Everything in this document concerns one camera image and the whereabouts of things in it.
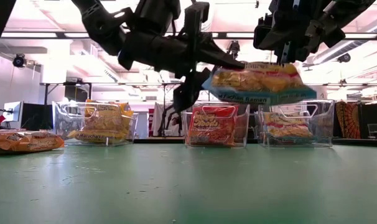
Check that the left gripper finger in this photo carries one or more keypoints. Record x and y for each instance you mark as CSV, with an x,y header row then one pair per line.
x,y
188,93
219,57

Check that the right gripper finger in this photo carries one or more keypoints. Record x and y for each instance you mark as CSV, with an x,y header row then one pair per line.
x,y
300,55
284,54

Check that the blue-edged Maruchan noodle pack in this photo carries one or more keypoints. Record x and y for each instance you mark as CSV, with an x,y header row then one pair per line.
x,y
257,84

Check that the red Maruchan noodle pack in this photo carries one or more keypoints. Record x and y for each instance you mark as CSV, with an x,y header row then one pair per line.
x,y
211,127
26,143

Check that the pink yellow snack bag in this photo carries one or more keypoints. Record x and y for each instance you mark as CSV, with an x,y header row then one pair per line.
x,y
285,127

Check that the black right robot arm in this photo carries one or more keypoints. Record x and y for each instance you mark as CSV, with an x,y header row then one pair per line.
x,y
347,15

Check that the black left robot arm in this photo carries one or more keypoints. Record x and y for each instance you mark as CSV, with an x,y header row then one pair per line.
x,y
101,25

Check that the clear plastic bin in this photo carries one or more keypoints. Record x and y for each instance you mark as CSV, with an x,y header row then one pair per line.
x,y
323,124
64,124
243,124

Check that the orange and black tapestry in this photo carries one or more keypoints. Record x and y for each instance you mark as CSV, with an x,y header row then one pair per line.
x,y
348,119

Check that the black background table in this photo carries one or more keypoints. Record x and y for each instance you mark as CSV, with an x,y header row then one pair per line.
x,y
76,93

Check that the white monitor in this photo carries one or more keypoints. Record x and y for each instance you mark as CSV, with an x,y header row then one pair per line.
x,y
14,112

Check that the black ceiling camera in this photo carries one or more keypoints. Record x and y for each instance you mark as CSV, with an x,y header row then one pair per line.
x,y
19,61
344,58
234,48

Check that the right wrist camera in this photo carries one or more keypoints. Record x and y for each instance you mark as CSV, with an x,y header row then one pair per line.
x,y
261,34

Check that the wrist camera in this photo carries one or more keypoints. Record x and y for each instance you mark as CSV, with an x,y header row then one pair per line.
x,y
261,34
157,15

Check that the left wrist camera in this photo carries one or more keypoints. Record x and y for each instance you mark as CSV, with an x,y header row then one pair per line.
x,y
157,15

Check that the black table frame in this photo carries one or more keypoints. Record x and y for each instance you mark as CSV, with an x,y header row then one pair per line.
x,y
160,141

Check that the ceiling duct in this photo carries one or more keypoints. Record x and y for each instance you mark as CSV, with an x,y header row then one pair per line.
x,y
362,40

